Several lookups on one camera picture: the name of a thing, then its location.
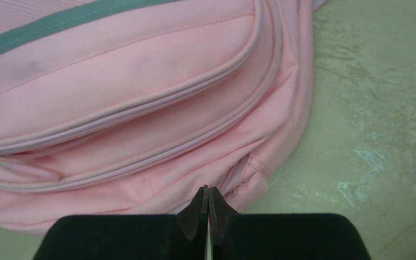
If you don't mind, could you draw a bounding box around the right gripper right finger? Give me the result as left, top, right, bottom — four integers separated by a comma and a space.
209, 187, 371, 259

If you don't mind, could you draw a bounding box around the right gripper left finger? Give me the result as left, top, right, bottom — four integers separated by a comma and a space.
34, 186, 209, 259

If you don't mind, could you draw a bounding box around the pink student backpack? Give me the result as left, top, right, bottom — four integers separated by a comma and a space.
0, 1, 322, 234

